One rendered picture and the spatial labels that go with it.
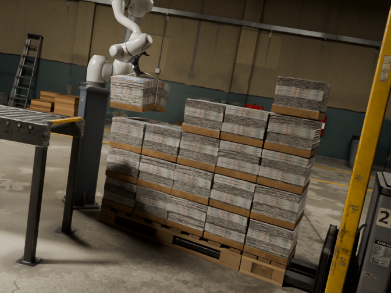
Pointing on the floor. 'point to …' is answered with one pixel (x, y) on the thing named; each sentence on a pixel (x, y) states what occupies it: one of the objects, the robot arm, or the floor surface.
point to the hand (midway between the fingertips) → (145, 64)
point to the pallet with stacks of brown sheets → (56, 104)
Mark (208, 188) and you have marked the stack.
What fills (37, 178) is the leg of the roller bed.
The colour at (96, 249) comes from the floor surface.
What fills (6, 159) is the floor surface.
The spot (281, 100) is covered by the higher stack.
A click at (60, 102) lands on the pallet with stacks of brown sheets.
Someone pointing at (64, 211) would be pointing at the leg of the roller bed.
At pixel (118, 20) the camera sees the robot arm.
